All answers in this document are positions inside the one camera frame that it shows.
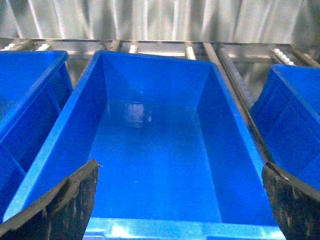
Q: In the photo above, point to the blue bin far left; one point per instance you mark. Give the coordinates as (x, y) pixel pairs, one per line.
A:
(177, 161)

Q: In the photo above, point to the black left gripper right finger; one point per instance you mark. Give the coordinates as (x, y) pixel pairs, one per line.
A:
(295, 205)

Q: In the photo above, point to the metal rack frame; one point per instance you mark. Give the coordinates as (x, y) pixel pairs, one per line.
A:
(244, 66)

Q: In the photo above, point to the blue bin with buttons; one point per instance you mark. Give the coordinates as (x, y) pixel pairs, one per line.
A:
(287, 115)

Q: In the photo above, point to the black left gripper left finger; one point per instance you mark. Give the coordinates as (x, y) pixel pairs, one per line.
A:
(63, 213)

